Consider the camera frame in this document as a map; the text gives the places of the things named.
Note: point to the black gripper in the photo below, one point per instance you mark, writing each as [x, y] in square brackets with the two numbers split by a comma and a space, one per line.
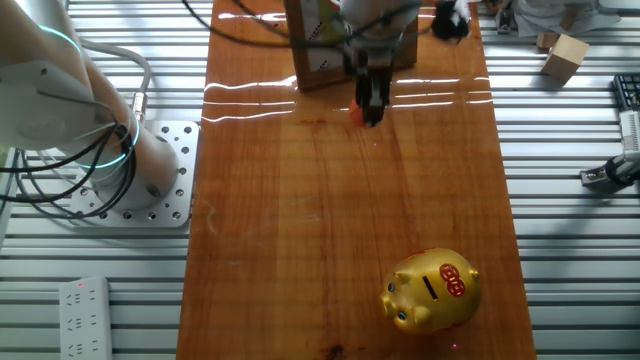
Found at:
[374, 72]

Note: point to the small orange basketball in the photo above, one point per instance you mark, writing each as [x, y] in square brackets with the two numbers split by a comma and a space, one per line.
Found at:
[355, 114]

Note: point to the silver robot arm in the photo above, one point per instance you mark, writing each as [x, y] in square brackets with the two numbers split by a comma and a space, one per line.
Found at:
[140, 160]

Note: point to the wooden framed backboard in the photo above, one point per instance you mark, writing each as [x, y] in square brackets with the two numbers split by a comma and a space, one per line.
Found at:
[320, 80]

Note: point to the large wooden board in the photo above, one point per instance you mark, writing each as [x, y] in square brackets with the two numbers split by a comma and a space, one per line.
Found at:
[300, 225]

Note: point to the small wooden block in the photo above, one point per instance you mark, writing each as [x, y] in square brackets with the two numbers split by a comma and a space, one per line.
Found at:
[546, 40]

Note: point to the gold piggy bank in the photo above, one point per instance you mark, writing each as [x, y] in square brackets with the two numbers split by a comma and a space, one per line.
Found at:
[430, 295]

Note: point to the large wooden cube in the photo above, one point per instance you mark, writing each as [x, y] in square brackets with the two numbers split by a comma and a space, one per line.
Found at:
[565, 59]

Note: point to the grey crumpled cloth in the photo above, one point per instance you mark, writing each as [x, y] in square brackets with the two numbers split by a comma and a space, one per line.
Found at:
[565, 15]

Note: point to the black keyboard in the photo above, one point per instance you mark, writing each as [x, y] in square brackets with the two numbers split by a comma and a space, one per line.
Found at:
[629, 91]

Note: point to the white power strip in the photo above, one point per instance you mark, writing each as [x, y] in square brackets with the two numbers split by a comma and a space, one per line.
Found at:
[85, 320]

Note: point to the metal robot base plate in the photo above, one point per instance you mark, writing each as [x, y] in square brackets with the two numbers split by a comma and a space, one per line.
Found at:
[170, 215]

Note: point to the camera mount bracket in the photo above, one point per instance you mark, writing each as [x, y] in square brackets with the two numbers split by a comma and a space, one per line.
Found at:
[607, 174]

